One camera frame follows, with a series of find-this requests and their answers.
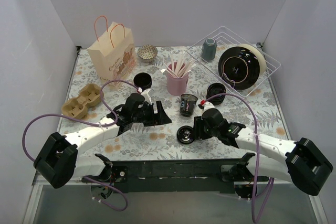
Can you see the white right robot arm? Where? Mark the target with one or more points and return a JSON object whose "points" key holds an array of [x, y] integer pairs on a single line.
{"points": [[299, 162]]}

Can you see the pink cylindrical holder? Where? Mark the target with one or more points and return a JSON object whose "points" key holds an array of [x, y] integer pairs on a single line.
{"points": [[176, 86]]}

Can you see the floral patterned table mat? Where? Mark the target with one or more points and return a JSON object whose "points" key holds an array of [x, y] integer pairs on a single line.
{"points": [[159, 142]]}

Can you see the brown paper gift bag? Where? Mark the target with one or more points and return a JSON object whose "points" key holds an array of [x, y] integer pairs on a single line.
{"points": [[113, 53]]}

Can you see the white wire dish rack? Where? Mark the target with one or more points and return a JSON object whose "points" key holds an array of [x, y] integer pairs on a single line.
{"points": [[226, 39]]}

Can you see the small patterned bowl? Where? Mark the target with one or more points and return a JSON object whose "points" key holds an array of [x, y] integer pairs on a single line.
{"points": [[147, 53]]}

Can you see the stack of black cups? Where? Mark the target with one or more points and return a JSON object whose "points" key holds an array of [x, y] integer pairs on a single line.
{"points": [[143, 80]]}

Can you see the teal ceramic cup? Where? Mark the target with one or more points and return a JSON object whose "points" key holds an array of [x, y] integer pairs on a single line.
{"points": [[209, 49]]}

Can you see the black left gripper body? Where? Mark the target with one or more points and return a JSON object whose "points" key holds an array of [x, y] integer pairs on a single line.
{"points": [[154, 113]]}

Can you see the stack of black lids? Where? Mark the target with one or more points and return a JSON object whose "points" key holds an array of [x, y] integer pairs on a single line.
{"points": [[215, 89]]}

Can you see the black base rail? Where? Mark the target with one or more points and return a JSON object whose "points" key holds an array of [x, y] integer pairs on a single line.
{"points": [[178, 175]]}

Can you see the cream round plate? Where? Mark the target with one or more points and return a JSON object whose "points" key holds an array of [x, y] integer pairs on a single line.
{"points": [[259, 56]]}

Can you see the cardboard cup carrier tray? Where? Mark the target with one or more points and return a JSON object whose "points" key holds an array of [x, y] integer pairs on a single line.
{"points": [[77, 107]]}

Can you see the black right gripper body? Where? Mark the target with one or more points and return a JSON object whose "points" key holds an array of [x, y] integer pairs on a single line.
{"points": [[197, 127]]}

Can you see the black round plate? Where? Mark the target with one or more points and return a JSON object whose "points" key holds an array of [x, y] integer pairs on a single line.
{"points": [[239, 68]]}

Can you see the aluminium frame rail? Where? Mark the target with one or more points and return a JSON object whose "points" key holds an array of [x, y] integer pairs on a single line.
{"points": [[40, 180]]}

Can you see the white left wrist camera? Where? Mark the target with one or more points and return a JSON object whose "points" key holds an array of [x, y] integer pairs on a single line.
{"points": [[146, 94]]}

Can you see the wrapped straw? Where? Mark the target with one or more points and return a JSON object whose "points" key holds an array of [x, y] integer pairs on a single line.
{"points": [[179, 64], [169, 71], [172, 64], [188, 68]]}

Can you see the black plastic cup lid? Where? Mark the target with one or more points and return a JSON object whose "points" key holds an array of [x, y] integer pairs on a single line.
{"points": [[185, 134]]}

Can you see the dark translucent printed cup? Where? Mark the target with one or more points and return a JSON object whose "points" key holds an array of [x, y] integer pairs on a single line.
{"points": [[188, 103]]}

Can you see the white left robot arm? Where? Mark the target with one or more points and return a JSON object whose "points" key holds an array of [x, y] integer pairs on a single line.
{"points": [[60, 158]]}

